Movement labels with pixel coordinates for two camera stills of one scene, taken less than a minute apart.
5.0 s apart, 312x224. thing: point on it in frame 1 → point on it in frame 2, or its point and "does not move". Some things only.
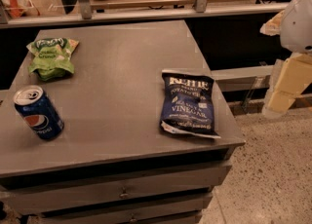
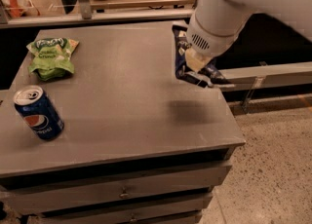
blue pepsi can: (38, 111) does not move
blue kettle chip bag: (187, 104) → (210, 75)
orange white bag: (14, 5) does not move
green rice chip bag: (52, 58) does not move
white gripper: (297, 23) → (208, 41)
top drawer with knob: (36, 198) does not move
